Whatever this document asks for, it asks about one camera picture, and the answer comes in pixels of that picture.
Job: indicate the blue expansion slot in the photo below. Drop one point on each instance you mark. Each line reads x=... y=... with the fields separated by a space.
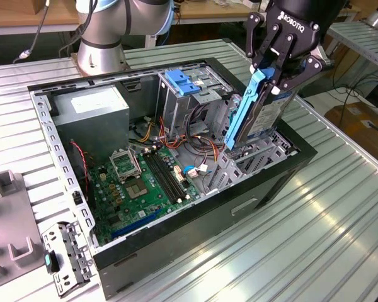
x=135 y=224

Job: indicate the metal slat side table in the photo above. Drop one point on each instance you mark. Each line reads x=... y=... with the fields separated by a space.
x=359 y=37

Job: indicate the CPU socket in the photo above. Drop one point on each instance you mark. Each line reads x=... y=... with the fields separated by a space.
x=135 y=190

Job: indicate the cardboard box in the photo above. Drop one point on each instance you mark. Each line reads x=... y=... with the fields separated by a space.
x=359 y=132

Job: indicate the blue plastic drive latch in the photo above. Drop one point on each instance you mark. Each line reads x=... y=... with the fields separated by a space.
x=184 y=83

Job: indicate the grey metal card bracket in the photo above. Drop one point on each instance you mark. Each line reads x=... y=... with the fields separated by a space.
x=78 y=251

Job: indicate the black teal latch clip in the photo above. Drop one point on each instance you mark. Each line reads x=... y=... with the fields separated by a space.
x=52 y=262

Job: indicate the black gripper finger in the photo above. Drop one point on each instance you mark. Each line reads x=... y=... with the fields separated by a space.
x=253 y=37
x=302 y=74

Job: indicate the grey parts rack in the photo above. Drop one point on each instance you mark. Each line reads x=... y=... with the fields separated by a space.
x=9 y=217

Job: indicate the grey metal disk bay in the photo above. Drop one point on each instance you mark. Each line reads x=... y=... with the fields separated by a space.
x=261 y=157

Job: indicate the grey metal drive cage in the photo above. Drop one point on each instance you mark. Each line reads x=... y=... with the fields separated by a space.
x=176 y=113

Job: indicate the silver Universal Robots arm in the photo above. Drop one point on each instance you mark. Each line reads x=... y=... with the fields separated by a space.
x=97 y=50

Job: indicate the green motherboard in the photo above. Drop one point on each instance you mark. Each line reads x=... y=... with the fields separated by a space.
x=135 y=209

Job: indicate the grey power supply unit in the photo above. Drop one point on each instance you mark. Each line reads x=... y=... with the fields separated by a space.
x=91 y=132

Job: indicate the hard disk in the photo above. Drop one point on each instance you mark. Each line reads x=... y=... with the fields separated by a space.
x=271 y=116

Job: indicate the black open PC case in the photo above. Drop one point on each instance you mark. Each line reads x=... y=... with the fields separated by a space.
x=192 y=229

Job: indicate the black RAM slot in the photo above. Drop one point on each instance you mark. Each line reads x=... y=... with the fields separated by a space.
x=160 y=177
x=169 y=174

